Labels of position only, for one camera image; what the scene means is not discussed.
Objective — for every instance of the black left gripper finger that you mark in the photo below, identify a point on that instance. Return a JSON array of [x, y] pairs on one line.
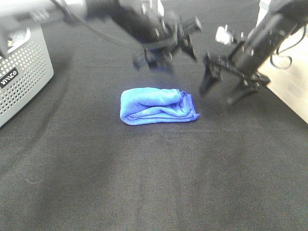
[[187, 48], [162, 63]]

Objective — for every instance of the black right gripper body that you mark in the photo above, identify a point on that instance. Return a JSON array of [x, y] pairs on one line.
[[218, 62]]

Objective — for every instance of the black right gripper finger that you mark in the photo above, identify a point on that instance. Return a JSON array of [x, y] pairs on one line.
[[209, 80], [240, 92]]

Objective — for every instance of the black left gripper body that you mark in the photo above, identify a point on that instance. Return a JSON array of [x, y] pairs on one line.
[[177, 30]]

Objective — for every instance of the blue microfibre towel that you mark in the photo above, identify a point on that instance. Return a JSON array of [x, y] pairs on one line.
[[141, 106]]

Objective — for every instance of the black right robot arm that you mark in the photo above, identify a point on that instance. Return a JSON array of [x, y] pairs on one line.
[[284, 18]]

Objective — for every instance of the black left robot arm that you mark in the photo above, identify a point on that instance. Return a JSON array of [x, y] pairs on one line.
[[161, 34]]

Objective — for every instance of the white storage box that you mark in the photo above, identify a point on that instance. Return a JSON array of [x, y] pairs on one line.
[[289, 80]]

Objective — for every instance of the grey perforated laundry basket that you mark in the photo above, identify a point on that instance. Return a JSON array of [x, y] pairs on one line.
[[25, 71]]

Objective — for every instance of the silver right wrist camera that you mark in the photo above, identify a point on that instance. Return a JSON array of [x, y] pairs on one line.
[[226, 37]]

